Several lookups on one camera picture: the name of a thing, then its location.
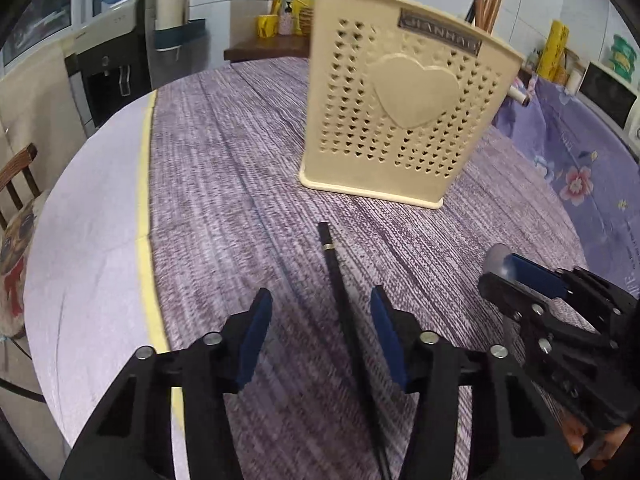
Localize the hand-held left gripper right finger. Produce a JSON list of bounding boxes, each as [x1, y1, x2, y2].
[[370, 285, 583, 480]]

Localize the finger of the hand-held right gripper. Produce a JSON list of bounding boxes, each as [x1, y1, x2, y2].
[[506, 254, 640, 333], [477, 272, 618, 348]]

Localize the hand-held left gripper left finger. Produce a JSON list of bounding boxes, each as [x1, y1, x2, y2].
[[60, 287, 274, 480]]

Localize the slim steel spoon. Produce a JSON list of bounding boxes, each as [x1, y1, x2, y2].
[[486, 243, 518, 282]]

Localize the black chopstick thin gold ring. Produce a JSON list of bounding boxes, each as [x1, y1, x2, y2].
[[317, 221, 393, 480]]

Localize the beige perforated utensil holder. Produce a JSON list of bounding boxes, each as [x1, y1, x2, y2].
[[298, 0, 526, 209]]

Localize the person's right hand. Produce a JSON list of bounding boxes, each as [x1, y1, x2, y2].
[[565, 422, 631, 461]]

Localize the purple floral cloth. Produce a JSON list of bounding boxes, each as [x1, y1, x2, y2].
[[492, 72, 640, 301]]

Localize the purple woven tablecloth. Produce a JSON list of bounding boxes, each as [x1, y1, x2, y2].
[[145, 55, 601, 480]]

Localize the white microwave oven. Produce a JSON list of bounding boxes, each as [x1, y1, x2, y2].
[[577, 61, 640, 147]]

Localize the yellow packet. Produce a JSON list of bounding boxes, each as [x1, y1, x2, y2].
[[537, 20, 571, 83]]

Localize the green stacked containers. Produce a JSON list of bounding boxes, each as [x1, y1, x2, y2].
[[610, 34, 640, 81]]

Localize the dog print cushion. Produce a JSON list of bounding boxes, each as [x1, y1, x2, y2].
[[0, 197, 43, 339]]

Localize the wooden chair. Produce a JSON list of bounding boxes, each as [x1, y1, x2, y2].
[[0, 143, 41, 231]]

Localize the dark wooden counter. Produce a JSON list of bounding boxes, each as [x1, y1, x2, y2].
[[223, 35, 311, 63]]

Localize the white water dispenser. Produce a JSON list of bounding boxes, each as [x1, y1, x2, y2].
[[65, 0, 152, 128]]

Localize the teal plastic holder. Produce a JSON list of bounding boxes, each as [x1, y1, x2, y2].
[[152, 19, 207, 54]]

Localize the yellow soap bottle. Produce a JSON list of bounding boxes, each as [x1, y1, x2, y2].
[[291, 0, 315, 36]]

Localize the window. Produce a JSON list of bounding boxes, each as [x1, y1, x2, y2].
[[0, 0, 76, 67]]

